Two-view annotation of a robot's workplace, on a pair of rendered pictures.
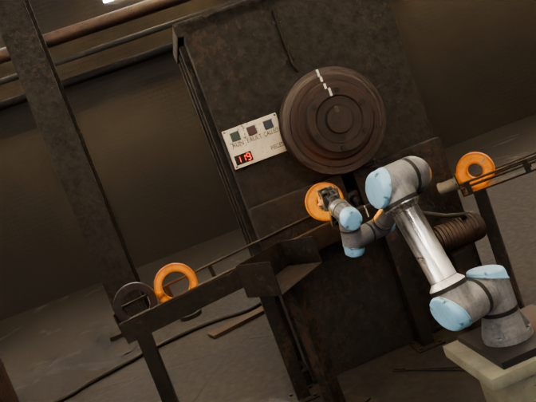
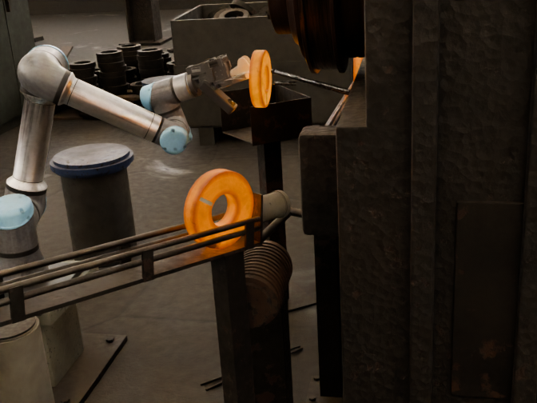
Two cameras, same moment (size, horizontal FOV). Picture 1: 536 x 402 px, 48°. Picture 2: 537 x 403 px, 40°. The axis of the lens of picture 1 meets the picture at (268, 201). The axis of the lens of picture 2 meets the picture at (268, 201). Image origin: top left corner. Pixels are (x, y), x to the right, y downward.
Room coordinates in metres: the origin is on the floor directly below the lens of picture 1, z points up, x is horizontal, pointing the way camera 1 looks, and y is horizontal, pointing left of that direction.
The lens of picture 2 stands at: (3.09, -2.15, 1.23)
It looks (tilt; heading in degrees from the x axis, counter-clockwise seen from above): 21 degrees down; 109
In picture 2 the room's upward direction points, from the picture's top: 4 degrees counter-clockwise
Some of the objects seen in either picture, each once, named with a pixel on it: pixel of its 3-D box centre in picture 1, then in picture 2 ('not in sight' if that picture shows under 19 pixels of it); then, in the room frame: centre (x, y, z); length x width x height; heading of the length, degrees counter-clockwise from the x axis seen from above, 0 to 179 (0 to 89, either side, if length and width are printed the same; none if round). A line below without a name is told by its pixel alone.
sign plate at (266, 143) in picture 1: (255, 140); not in sight; (2.73, -0.04, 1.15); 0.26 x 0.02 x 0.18; 97
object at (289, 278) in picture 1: (305, 333); (269, 201); (2.34, 0.04, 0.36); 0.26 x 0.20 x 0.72; 132
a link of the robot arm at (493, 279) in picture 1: (489, 287); (13, 221); (1.78, -0.55, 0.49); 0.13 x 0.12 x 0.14; 114
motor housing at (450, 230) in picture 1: (472, 274); (264, 359); (2.57, -0.74, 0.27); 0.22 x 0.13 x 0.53; 97
